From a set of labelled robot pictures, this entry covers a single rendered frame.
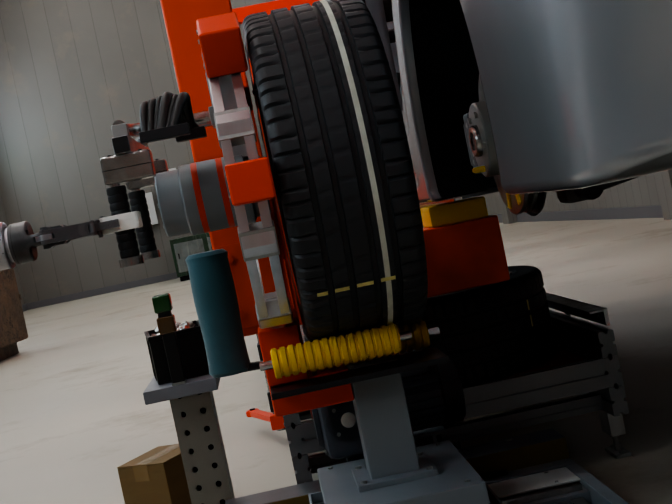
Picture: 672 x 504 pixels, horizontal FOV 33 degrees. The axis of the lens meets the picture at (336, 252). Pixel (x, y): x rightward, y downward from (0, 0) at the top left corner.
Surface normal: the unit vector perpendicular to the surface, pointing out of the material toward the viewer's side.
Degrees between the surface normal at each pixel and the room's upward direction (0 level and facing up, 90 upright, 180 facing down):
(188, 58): 90
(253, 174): 90
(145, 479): 90
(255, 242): 90
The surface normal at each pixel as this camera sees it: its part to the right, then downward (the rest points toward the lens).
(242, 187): 0.07, 0.03
